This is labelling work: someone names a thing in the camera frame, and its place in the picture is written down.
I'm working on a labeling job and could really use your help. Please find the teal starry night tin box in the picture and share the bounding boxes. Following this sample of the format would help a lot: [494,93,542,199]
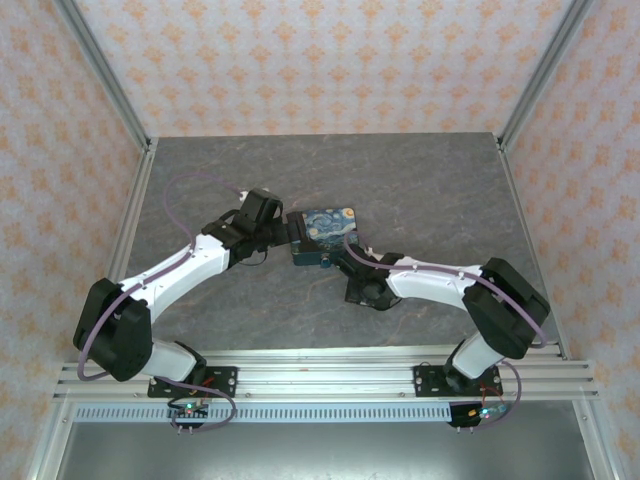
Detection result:
[291,204,360,269]

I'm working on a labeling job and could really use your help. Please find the aluminium base beam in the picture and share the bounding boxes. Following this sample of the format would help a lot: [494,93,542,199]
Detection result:
[52,349,601,402]

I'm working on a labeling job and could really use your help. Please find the grey metal panel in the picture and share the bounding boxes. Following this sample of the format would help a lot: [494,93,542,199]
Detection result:
[52,420,596,480]

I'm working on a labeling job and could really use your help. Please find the slotted grey cable duct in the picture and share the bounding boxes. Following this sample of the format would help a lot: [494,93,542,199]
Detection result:
[74,403,586,424]

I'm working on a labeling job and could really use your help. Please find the aluminium table side rail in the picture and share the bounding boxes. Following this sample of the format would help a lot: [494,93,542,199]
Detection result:
[79,138,159,362]
[497,134,571,361]

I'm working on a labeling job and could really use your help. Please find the aluminium corner post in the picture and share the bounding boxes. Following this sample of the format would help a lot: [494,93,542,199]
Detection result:
[497,0,596,151]
[52,0,154,151]

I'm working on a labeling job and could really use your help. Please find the aluminium frame leg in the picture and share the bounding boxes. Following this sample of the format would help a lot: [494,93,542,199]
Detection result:
[572,399,619,480]
[24,399,79,480]

